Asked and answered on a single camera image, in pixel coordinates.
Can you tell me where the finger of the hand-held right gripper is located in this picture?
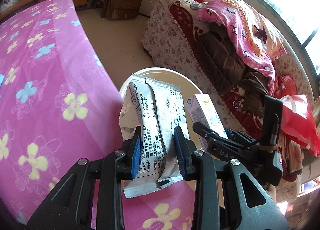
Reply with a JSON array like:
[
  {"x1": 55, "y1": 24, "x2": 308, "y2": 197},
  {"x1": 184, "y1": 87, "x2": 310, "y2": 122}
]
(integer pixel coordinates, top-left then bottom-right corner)
[
  {"x1": 192, "y1": 122, "x2": 252, "y2": 164},
  {"x1": 224, "y1": 128, "x2": 260, "y2": 149}
]

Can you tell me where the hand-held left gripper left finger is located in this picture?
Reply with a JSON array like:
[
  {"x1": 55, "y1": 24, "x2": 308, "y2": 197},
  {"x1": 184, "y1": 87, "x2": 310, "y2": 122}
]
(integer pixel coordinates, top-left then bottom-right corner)
[{"x1": 26, "y1": 126, "x2": 142, "y2": 230}]

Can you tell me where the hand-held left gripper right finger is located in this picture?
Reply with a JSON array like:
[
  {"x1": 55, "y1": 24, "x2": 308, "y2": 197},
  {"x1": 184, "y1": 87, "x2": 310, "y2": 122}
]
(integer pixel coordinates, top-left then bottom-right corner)
[{"x1": 173, "y1": 126, "x2": 290, "y2": 230}]

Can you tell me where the white milk carton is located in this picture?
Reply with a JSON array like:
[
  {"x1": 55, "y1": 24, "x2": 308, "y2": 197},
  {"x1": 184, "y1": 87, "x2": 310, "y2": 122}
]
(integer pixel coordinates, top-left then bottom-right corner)
[{"x1": 187, "y1": 94, "x2": 229, "y2": 154}]

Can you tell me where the white foil sachet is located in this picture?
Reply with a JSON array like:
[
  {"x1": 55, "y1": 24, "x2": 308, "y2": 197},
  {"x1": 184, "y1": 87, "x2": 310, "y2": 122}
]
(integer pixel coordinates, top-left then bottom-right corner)
[{"x1": 119, "y1": 73, "x2": 190, "y2": 198}]

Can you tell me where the white round bin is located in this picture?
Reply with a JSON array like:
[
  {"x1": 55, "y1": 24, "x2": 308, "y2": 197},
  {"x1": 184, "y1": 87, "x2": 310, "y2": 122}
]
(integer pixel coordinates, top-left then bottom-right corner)
[{"x1": 119, "y1": 67, "x2": 204, "y2": 151}]

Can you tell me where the brown jacket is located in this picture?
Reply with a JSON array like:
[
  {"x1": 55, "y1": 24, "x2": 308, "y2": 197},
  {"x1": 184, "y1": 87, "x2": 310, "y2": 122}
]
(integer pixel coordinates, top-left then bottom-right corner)
[{"x1": 200, "y1": 22, "x2": 269, "y2": 111}]

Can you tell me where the pink cartoon blanket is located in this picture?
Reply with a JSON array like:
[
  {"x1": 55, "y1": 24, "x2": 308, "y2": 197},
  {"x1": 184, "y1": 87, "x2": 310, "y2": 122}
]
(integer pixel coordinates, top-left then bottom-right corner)
[{"x1": 196, "y1": 0, "x2": 287, "y2": 96}]

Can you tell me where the pink floral tablecloth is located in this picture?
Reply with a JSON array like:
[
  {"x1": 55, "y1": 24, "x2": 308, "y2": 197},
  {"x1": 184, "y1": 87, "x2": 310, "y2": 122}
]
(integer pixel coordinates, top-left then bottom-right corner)
[{"x1": 0, "y1": 0, "x2": 198, "y2": 230}]

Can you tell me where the floral covered sofa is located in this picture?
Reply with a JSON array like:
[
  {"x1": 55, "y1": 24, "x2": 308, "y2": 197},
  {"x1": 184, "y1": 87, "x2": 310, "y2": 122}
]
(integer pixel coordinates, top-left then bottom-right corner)
[{"x1": 141, "y1": 0, "x2": 320, "y2": 203}]

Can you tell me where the window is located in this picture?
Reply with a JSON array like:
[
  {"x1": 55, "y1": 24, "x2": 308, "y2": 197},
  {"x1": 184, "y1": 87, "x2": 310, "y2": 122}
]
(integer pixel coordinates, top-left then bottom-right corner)
[{"x1": 250, "y1": 0, "x2": 320, "y2": 76}]

